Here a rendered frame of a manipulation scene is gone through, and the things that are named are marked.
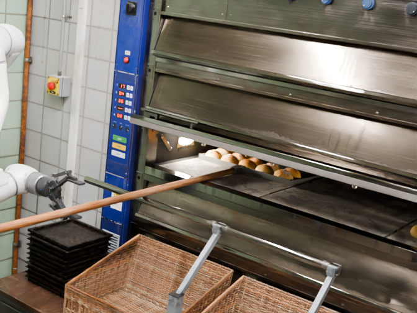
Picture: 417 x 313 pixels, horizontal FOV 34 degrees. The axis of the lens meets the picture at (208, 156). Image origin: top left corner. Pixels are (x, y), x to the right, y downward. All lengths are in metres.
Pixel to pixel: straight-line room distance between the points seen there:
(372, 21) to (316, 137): 0.49
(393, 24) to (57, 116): 1.85
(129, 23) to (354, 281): 1.53
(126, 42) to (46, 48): 0.60
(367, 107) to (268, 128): 0.43
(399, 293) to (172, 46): 1.42
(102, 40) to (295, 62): 1.08
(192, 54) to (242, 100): 0.31
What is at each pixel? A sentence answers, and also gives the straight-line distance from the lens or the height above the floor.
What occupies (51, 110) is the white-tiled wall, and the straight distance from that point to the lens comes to 3.66.
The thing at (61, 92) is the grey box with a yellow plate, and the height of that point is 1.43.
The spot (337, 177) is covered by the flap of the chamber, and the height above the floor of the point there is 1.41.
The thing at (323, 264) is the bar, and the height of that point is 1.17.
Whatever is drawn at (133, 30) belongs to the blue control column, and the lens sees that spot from 3.19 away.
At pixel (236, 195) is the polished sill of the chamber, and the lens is 2.92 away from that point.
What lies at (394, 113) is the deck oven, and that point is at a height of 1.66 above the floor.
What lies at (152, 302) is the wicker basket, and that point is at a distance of 3.21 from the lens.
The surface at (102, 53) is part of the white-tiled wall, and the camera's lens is 3.37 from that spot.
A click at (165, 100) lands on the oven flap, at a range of 3.09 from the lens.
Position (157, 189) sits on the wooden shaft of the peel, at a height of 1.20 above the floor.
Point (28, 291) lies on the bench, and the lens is 3.27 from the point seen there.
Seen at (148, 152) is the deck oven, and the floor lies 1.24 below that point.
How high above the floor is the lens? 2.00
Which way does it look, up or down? 13 degrees down
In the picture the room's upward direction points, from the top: 7 degrees clockwise
